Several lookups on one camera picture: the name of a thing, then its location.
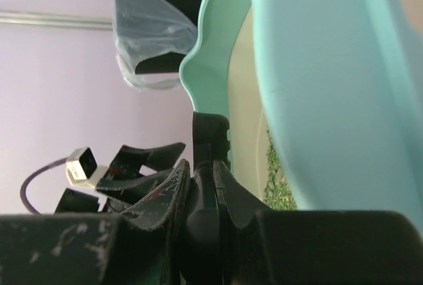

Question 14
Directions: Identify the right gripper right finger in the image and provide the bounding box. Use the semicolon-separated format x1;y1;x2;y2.
213;161;270;284

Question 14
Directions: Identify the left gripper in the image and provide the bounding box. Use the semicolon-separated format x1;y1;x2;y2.
54;142;186;214

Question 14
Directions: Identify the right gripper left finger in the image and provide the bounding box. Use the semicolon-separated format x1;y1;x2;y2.
119;159;190;284

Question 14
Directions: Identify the black litter scoop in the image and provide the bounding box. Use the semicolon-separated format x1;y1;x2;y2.
178;112;230;284

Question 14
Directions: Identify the teal litter box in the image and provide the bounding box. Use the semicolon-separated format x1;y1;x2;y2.
180;0;422;225

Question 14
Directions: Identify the green cat litter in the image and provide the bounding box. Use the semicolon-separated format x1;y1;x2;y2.
264;129;298;211

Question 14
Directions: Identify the blue trash bag liner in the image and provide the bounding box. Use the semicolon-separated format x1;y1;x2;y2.
112;0;198;91

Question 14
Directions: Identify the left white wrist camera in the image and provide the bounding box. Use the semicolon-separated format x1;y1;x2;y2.
65;147;108;190

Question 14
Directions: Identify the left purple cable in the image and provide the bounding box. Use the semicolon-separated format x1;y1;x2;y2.
19;157;72;215

